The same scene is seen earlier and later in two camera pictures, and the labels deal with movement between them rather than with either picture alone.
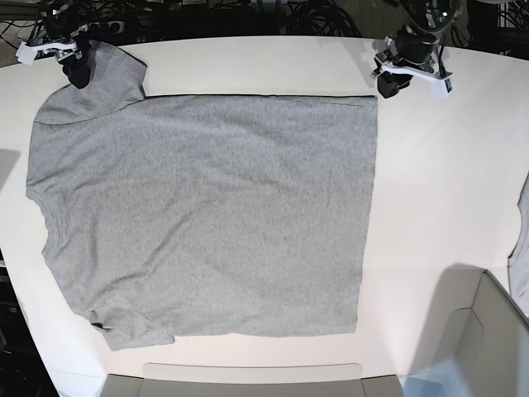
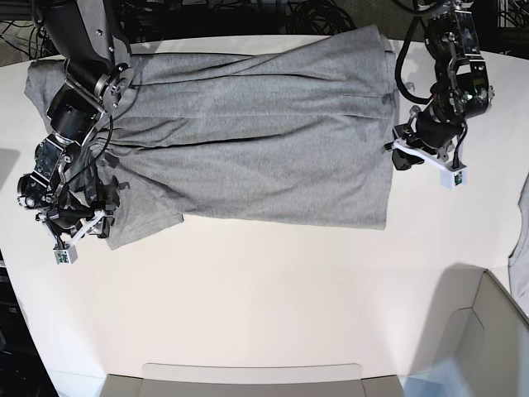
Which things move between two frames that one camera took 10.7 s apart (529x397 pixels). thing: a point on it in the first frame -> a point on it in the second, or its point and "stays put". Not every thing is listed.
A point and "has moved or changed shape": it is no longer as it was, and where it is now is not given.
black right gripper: [405, 50] -> [425, 129]
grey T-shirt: [195, 215] has moved or changed shape
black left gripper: [78, 70] -> [72, 218]
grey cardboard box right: [475, 342] stays put
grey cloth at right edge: [518, 259] stays put
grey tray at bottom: [333, 380] stays put
